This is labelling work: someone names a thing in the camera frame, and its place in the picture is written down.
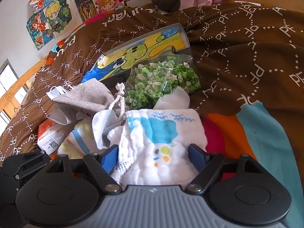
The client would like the bag of green paper stars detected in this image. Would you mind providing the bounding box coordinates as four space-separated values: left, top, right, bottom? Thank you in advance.
125 53 201 110

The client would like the tray with frog drawing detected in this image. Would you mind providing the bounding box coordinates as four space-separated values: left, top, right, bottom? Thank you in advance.
81 23 191 89

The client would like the orange haired girl drawing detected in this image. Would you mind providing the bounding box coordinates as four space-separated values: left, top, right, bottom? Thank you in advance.
26 11 55 51

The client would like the blond boy drawing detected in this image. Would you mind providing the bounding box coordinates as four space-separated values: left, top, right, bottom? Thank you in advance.
43 0 80 38

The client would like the white cloth with blue print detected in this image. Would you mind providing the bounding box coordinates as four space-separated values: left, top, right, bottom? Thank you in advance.
108 109 207 188

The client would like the wooden bed frame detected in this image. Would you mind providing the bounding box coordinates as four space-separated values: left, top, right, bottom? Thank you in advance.
1 57 48 119

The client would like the grey drawstring pouch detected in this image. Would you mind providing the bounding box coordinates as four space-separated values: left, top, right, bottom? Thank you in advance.
47 78 125 125

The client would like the white orange small box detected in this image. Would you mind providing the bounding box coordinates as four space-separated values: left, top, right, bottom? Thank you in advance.
37 120 73 155

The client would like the yellow blue striped cloth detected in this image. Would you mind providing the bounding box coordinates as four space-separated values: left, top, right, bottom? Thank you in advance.
57 118 98 159

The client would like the brown PF patterned blanket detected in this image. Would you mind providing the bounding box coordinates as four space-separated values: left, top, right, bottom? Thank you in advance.
0 2 304 228

